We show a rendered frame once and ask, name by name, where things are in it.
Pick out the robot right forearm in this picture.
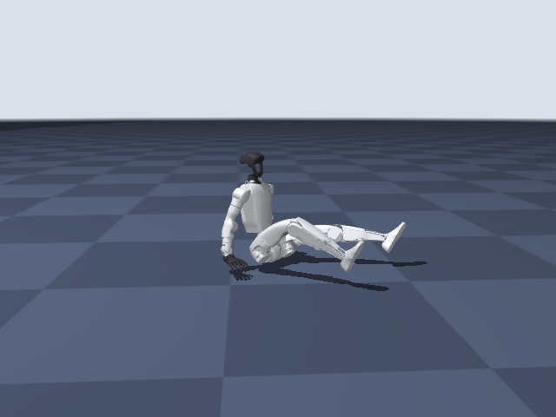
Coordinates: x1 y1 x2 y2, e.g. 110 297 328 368
221 220 234 263

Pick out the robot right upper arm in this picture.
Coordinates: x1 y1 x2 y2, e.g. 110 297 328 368
223 187 251 232

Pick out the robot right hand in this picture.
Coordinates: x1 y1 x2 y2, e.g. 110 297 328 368
222 254 248 274

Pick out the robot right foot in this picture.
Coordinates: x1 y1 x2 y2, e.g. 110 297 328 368
341 241 364 273

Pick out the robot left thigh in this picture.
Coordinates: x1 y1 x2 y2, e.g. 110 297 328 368
279 225 343 258

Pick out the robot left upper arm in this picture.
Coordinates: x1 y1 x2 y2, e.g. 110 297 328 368
268 184 275 221

